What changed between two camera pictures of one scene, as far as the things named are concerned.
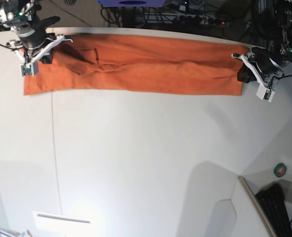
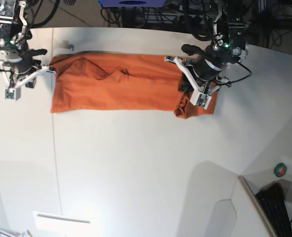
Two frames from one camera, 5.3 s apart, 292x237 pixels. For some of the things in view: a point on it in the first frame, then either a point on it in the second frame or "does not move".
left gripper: x=34 y=43 -> x=21 y=69
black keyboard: x=272 y=198 does not move
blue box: x=131 y=3 does not move
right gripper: x=263 y=64 -> x=203 y=67
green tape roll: x=279 y=170 does not move
